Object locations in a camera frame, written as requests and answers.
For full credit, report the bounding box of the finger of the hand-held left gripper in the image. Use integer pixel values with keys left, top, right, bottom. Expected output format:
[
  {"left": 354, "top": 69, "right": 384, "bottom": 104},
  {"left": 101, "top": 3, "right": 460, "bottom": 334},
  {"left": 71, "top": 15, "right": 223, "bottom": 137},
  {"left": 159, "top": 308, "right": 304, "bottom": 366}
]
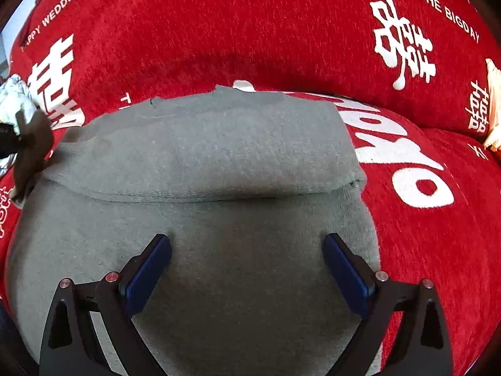
[{"left": 10, "top": 107, "right": 54, "bottom": 209}]

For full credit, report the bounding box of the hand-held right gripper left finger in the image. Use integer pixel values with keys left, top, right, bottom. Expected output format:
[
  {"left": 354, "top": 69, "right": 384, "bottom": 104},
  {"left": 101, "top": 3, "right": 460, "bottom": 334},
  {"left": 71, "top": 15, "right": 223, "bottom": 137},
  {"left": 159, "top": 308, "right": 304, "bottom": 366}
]
[{"left": 38, "top": 233, "right": 173, "bottom": 376}]

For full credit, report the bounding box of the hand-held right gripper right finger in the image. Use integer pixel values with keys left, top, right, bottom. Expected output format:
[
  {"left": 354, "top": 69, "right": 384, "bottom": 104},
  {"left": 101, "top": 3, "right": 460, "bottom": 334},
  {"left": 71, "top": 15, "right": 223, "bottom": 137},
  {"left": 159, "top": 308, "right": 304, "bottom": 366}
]
[{"left": 322, "top": 232, "right": 455, "bottom": 376}]

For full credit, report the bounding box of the grey small garment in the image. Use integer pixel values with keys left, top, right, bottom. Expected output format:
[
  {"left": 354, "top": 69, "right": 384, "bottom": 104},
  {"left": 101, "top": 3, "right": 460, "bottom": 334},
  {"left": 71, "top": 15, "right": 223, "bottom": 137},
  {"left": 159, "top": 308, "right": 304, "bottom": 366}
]
[{"left": 5, "top": 85, "right": 382, "bottom": 376}]

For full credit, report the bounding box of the white grey patterned cloth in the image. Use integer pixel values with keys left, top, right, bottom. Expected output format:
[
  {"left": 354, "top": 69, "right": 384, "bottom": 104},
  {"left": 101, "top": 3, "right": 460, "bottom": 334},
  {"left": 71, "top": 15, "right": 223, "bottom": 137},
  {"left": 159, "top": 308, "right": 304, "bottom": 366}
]
[{"left": 0, "top": 74, "right": 38, "bottom": 183}]

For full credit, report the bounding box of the cream cloth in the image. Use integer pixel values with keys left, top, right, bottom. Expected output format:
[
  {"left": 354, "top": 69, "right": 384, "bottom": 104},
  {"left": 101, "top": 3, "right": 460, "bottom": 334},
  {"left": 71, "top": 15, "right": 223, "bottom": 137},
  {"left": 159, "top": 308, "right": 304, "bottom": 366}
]
[{"left": 483, "top": 58, "right": 501, "bottom": 154}]

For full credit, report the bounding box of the red printed sofa cover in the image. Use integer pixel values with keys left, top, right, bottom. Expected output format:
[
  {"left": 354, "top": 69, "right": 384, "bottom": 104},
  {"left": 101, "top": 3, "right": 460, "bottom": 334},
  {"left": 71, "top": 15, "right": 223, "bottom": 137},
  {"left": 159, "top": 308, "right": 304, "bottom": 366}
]
[{"left": 0, "top": 0, "right": 501, "bottom": 376}]

